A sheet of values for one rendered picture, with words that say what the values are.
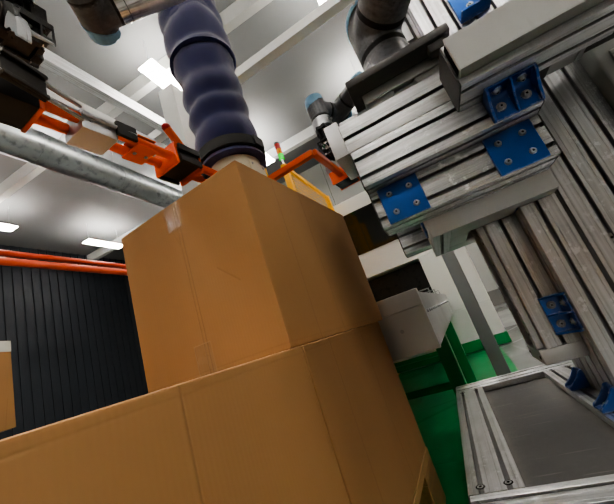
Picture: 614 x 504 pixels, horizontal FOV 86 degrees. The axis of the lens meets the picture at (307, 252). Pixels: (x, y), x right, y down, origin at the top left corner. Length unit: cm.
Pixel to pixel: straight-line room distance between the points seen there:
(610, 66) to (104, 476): 106
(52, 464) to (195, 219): 55
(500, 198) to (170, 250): 75
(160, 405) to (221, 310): 36
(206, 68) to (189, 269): 74
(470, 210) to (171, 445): 72
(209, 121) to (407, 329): 95
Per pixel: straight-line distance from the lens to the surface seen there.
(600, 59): 102
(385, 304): 122
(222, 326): 69
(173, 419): 37
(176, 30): 143
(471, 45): 70
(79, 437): 32
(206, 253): 73
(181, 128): 308
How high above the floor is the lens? 54
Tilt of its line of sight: 15 degrees up
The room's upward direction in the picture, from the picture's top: 19 degrees counter-clockwise
